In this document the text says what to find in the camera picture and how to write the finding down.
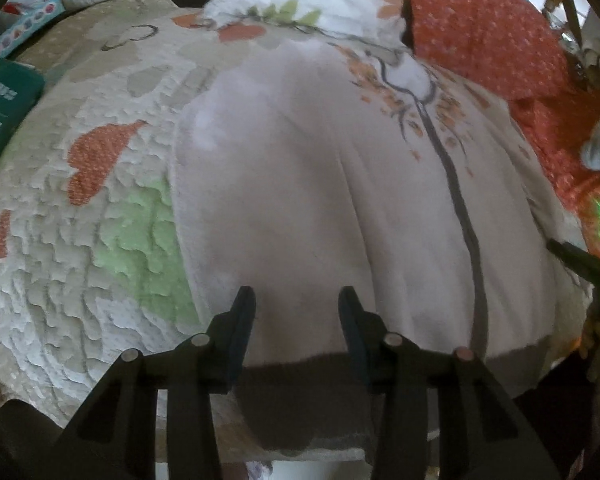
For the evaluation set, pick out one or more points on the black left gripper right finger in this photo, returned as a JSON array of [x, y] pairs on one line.
[[482, 434]]

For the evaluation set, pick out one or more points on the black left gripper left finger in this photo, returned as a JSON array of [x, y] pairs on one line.
[[113, 433]]

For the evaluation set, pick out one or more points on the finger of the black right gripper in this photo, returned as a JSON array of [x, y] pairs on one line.
[[586, 265]]

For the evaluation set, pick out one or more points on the pale lilac towel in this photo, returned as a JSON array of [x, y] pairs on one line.
[[313, 167]]

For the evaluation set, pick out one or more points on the quilted heart pattern bedspread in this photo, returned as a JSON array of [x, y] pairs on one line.
[[90, 262]]

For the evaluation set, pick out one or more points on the red floral blanket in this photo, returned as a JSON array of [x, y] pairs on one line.
[[557, 127]]

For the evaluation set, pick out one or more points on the red floral pillow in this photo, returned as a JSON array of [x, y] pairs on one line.
[[506, 46]]

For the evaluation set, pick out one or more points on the dotted light blue box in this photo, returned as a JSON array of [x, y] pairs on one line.
[[28, 24]]

